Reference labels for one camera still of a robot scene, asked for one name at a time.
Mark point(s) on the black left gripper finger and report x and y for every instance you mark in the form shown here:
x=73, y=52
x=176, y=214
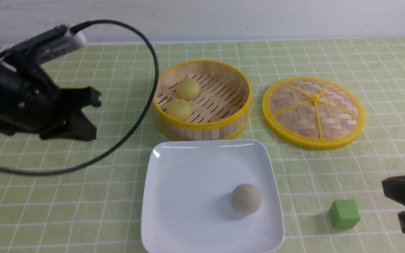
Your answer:
x=75, y=99
x=75, y=127

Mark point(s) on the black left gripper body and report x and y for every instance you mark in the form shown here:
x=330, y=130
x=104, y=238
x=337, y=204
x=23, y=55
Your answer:
x=27, y=97

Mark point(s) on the yellow steamed bun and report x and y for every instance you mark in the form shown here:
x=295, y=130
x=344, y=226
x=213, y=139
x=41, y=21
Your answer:
x=187, y=89
x=179, y=109

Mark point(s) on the grey-beige steamed bun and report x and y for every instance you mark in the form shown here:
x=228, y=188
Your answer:
x=246, y=199

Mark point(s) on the white square plate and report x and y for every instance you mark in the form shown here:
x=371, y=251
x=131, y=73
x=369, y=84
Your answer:
x=186, y=206

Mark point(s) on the green foam cube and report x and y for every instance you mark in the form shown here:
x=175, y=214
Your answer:
x=344, y=214

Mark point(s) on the green checkered tablecloth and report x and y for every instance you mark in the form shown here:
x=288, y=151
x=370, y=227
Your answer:
x=99, y=209

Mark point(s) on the woven bamboo steamer lid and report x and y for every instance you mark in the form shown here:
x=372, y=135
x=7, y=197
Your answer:
x=313, y=113

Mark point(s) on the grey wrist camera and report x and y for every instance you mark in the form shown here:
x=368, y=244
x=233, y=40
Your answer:
x=46, y=46

